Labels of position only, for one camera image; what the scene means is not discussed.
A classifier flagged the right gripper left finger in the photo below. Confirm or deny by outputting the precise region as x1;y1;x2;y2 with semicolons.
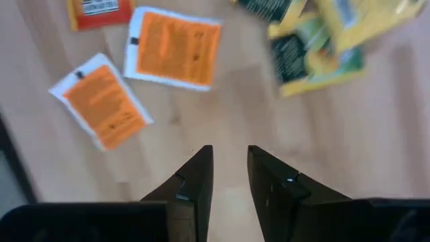
140;144;214;242

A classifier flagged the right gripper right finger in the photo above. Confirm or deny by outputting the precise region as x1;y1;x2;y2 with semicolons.
247;144;352;242

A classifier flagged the orange white tea packet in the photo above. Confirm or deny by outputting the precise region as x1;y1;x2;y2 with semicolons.
48;52;155;152
122;5;222;92

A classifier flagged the red tea packet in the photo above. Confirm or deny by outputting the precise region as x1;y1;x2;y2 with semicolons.
66;0;135;32

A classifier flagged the yellow tea packet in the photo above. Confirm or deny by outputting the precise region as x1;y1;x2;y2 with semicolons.
314;0;427;54

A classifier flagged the black aluminium table frame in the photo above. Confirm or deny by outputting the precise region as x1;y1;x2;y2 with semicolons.
0;112;38;206

